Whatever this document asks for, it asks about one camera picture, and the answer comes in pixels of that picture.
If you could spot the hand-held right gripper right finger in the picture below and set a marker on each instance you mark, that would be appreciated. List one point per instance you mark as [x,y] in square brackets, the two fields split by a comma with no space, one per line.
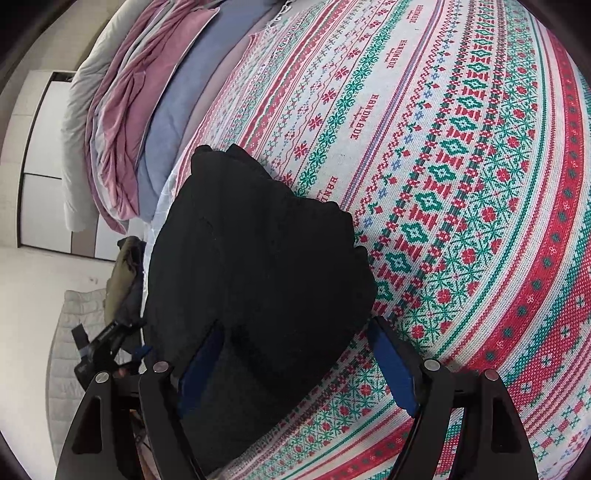
[392,364]

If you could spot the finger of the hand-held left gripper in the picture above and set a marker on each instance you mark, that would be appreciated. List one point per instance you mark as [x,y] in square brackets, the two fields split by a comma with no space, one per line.
[142,351]

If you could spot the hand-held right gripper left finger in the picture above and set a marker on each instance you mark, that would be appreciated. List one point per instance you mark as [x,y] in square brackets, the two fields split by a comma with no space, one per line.
[198,367]

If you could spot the black coat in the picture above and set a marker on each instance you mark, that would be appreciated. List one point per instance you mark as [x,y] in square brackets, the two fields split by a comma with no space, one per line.
[258,277]

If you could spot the grey quilted headboard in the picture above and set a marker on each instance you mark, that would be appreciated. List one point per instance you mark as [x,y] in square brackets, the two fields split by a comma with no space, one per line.
[64,350]

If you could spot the dark puffer jacket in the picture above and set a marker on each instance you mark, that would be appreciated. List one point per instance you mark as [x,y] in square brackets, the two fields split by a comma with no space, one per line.
[135,300]

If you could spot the olive jacket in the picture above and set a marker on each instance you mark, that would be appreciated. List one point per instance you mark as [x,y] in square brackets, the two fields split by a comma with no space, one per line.
[121,277]

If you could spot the patterned knit blanket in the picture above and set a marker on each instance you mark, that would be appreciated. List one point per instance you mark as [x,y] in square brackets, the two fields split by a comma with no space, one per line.
[438,184]

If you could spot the grey quilt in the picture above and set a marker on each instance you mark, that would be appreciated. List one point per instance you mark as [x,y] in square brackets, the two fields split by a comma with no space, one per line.
[76,161]

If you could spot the white and taupe wardrobe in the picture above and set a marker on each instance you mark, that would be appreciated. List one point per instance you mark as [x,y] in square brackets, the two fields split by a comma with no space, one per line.
[41,161]

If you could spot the blue quilt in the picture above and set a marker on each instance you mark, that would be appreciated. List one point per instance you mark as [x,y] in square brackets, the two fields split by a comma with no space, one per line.
[166,124]

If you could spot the pink velvet quilt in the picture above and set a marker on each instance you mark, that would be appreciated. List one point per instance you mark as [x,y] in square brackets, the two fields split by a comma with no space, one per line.
[124,120]

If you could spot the mauve quilt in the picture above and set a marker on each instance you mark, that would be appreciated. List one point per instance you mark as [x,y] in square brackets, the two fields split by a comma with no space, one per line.
[217,92]

